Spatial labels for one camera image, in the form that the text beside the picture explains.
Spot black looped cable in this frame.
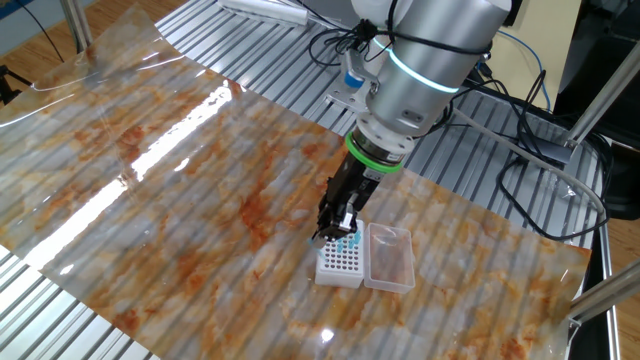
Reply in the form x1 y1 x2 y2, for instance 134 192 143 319
497 154 611 242

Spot white pipette tip rack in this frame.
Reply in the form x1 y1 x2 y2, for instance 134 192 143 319
314 219 366 290

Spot grey adapter box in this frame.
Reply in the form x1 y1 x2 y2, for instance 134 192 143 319
535 138 575 165

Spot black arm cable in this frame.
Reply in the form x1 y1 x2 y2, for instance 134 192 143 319
349 0 494 69

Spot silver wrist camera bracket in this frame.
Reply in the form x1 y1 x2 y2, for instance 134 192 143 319
341 47 384 104

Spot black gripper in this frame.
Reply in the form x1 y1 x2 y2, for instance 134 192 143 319
314 159 381 240

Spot blue cable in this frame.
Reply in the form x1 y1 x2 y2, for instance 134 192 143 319
497 29 552 112

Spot coiled black cable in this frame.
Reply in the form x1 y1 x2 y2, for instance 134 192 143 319
308 27 359 67

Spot black cabinet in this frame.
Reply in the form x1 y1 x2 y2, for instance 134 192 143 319
553 0 640 151

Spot black screen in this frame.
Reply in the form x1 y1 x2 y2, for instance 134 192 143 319
504 0 525 28

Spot thin black floor cable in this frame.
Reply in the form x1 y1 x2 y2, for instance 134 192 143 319
14 0 66 64

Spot aluminium frame post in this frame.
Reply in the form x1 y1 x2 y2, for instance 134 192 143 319
564 39 640 150
568 259 640 326
59 0 95 54

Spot clear plastic rack lid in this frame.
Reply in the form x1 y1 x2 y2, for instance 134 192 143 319
363 222 417 295

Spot thick grey cable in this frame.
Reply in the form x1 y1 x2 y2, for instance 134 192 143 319
452 107 609 217

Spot black tripod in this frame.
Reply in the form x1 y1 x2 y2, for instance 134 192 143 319
0 64 34 107

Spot marble pattern plastic sheet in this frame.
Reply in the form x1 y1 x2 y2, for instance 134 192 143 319
0 4 594 360

